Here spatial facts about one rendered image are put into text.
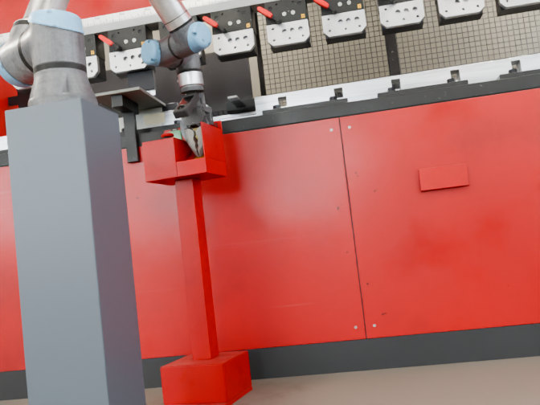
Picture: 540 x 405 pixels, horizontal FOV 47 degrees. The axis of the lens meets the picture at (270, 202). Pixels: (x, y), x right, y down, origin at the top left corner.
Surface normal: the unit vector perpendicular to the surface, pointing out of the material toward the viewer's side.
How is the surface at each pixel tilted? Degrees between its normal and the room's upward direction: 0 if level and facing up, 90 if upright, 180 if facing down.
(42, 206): 90
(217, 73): 90
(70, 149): 90
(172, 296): 90
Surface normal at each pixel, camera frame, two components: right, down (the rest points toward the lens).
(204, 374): -0.31, -0.04
